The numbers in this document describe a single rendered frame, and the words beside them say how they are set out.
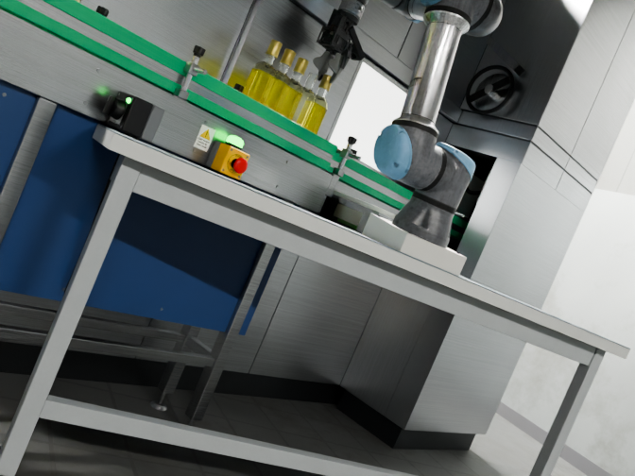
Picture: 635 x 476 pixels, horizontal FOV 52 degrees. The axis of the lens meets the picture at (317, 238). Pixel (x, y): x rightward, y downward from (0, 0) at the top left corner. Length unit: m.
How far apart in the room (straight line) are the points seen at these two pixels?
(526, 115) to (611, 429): 2.00
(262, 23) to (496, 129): 1.14
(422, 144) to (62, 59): 0.80
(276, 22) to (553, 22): 1.24
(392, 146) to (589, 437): 2.88
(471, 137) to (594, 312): 1.81
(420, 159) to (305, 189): 0.48
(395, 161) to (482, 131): 1.31
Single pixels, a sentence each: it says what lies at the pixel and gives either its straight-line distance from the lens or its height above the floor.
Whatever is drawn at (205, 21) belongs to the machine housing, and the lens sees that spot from 2.00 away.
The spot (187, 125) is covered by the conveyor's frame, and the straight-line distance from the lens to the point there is 1.64.
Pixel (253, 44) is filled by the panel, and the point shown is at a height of 1.15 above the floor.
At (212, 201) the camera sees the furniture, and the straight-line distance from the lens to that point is 1.38.
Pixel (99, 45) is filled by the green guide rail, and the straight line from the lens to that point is 1.54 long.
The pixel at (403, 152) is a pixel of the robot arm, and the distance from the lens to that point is 1.52.
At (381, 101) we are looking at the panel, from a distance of 2.48.
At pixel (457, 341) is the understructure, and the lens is 2.73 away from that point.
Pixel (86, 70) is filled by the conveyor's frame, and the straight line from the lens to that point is 1.51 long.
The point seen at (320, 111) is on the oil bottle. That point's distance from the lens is 2.07.
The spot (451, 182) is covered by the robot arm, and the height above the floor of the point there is 0.95.
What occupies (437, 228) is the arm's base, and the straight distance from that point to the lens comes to 1.62.
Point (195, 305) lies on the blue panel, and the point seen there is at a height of 0.39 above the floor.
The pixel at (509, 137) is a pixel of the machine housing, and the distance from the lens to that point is 2.74.
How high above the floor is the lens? 0.76
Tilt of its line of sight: 2 degrees down
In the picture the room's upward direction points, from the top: 23 degrees clockwise
